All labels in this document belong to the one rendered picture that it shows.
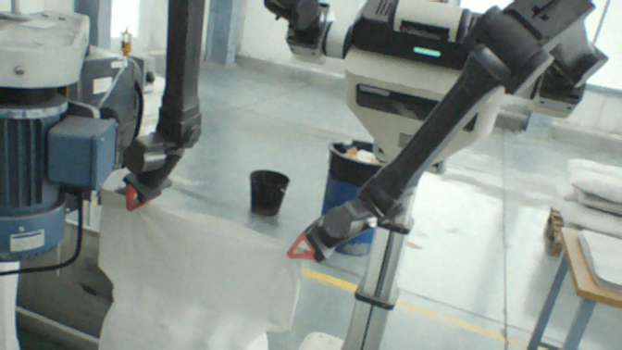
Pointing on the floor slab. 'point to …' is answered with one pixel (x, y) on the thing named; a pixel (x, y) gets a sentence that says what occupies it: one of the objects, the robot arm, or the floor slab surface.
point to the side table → (575, 257)
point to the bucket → (267, 191)
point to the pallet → (555, 230)
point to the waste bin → (348, 186)
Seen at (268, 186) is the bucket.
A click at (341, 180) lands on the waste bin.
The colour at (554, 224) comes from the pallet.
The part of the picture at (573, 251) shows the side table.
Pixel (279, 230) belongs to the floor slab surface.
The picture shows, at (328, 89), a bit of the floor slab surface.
